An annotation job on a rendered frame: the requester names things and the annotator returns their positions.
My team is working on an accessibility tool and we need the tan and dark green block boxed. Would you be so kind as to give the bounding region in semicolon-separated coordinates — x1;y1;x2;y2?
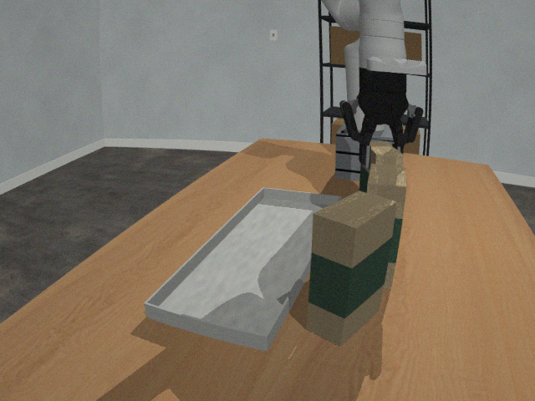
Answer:
367;164;406;289
359;141;403;192
306;191;396;346

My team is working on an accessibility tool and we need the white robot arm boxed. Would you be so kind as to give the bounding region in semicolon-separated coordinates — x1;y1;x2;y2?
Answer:
321;0;426;101

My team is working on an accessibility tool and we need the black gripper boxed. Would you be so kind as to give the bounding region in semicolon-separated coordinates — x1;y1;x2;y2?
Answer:
339;68;423;170

